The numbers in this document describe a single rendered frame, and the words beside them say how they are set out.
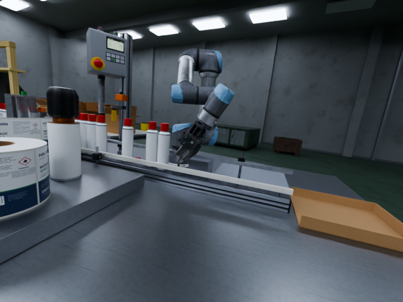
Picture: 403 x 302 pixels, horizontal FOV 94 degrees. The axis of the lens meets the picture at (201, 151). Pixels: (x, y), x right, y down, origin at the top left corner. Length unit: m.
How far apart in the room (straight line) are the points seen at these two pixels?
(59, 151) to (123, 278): 0.46
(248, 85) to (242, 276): 9.77
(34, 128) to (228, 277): 0.83
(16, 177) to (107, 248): 0.25
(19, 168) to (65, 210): 0.14
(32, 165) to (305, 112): 9.41
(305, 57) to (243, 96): 3.00
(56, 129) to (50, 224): 0.30
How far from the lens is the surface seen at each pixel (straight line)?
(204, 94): 0.79
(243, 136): 6.76
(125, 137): 0.93
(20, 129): 0.92
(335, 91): 9.71
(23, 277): 0.50
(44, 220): 0.56
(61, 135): 0.73
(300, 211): 0.79
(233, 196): 0.74
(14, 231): 0.54
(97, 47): 1.12
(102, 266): 0.47
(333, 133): 9.64
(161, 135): 0.81
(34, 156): 0.59
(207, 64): 1.12
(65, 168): 0.75
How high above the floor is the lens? 1.14
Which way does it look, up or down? 11 degrees down
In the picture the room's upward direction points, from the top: 6 degrees clockwise
